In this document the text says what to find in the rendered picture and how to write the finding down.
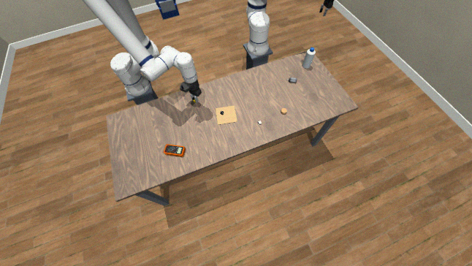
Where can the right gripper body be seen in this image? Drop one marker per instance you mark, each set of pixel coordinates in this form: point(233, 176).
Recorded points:
point(193, 88)

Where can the tan flat mat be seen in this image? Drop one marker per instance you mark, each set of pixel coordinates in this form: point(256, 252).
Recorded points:
point(229, 115)

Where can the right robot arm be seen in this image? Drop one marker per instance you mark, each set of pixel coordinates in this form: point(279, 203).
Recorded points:
point(119, 18)

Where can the orange digital multimeter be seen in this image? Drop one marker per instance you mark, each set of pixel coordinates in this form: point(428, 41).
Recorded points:
point(174, 150)

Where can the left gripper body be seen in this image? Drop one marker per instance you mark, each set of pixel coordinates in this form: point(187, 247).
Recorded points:
point(328, 3)

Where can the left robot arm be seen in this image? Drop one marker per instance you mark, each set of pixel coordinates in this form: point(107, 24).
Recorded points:
point(258, 22)

